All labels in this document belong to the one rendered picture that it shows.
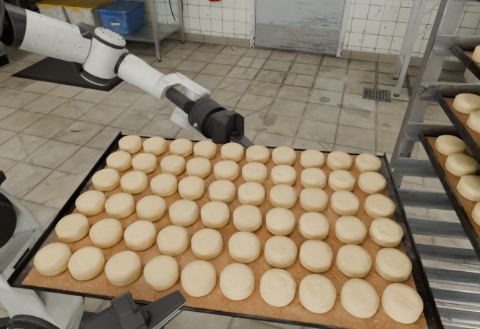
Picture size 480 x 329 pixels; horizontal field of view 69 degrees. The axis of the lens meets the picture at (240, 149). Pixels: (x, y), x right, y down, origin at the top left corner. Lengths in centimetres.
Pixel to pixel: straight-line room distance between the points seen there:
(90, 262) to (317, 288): 33
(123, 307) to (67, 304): 66
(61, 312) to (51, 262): 52
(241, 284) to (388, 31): 392
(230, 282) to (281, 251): 9
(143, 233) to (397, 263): 39
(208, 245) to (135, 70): 56
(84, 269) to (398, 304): 44
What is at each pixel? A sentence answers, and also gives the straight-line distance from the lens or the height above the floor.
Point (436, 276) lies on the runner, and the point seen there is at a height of 68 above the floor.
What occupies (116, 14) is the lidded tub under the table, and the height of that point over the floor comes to 45.
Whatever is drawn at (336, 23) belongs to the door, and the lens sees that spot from 429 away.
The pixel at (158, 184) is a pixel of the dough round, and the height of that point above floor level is 109.
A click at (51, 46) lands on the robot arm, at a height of 125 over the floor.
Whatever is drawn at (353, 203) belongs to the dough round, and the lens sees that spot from 66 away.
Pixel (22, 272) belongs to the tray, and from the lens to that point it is 65.
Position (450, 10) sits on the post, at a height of 138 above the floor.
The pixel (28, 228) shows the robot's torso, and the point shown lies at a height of 86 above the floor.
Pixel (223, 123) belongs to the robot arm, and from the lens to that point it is 79.
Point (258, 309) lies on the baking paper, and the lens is 53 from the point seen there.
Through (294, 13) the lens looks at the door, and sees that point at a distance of 433.
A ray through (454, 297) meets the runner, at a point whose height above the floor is 59.
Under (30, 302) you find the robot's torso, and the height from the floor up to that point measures 73.
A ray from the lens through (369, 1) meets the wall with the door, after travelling 420.
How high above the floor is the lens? 153
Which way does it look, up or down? 36 degrees down
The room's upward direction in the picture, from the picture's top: straight up
